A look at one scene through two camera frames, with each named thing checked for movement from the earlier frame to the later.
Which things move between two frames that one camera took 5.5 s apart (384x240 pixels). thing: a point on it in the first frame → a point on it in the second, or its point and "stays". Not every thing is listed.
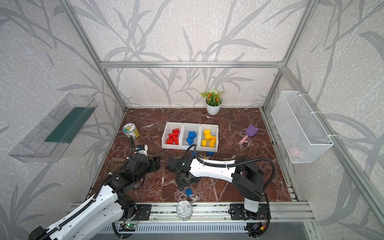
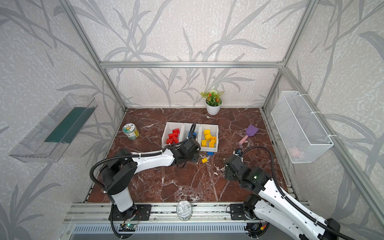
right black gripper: [184, 182] → [229, 169]
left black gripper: [154, 164] → [193, 147]
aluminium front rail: [260, 212] stays
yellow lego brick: [211, 144] stays
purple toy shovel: [250, 131] stays
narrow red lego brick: [172, 135] stays
